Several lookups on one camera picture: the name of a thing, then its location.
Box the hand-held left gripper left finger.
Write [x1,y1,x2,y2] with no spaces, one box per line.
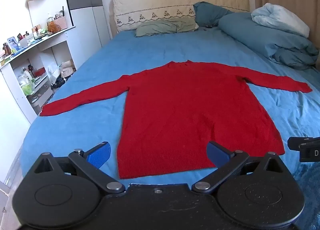
[34,141,126,193]

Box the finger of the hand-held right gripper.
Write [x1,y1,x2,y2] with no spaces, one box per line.
[287,137,320,150]

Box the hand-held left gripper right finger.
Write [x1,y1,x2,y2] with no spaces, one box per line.
[191,141,286,193]

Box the red knit sweater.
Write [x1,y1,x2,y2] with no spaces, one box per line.
[40,60,313,179]

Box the blue fluffy rug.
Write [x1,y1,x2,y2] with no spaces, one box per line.
[291,161,320,230]

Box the white paper bag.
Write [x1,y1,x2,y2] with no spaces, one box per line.
[61,60,75,79]

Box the green plastic bag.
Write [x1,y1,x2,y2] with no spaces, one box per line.
[21,80,34,96]

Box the blue bed sheet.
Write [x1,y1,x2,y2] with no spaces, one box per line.
[20,29,320,190]

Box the blue duvet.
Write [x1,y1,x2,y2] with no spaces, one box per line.
[219,12,319,71]

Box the white shelf unit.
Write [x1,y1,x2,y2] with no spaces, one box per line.
[0,25,77,124]

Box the light blue blanket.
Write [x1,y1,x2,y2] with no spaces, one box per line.
[251,3,310,38]

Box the brown teddy bear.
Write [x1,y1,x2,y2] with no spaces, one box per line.
[47,22,62,33]

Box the pink storage box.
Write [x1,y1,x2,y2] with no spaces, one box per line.
[54,17,68,30]

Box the green pillow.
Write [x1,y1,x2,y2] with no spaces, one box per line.
[135,18,198,37]

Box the dark blue pillow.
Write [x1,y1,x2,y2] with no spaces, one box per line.
[193,1,234,27]

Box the cream padded headboard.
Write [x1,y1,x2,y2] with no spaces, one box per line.
[113,0,250,33]

